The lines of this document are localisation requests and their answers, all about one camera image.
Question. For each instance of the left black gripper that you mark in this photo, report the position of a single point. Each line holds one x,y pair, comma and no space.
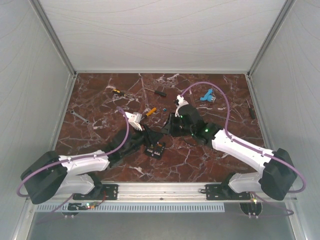
153,136

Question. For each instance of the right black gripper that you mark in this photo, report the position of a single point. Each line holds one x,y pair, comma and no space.
169,129

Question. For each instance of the black fuse box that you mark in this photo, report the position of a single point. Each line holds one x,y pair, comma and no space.
155,151

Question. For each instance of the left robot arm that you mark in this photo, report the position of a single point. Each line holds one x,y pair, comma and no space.
52,174

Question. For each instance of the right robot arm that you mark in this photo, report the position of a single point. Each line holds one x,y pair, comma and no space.
273,175

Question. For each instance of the blue plastic connector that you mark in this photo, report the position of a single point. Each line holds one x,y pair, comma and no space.
209,97

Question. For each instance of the yellow black screwdriver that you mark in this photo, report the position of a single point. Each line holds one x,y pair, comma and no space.
120,94

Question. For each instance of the thin black screwdriver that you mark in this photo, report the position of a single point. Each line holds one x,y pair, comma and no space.
251,111

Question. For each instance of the silver wrench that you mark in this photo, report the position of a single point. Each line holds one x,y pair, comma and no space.
79,116

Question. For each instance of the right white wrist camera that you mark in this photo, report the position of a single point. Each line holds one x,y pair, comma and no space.
179,102

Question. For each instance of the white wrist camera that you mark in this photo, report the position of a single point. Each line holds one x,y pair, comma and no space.
134,120
179,102

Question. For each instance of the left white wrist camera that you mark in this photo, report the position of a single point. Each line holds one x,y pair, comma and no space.
134,120

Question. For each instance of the orange handled screwdriver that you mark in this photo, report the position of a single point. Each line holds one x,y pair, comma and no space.
149,113

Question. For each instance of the black handled screwdriver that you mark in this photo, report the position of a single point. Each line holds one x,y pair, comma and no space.
160,93

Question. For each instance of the aluminium rail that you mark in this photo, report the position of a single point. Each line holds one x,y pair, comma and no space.
127,191

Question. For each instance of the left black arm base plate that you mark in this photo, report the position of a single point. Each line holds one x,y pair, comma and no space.
108,192

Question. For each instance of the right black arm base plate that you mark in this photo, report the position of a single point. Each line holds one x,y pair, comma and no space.
219,192

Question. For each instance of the slotted grey cable duct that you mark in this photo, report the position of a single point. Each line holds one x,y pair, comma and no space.
145,207

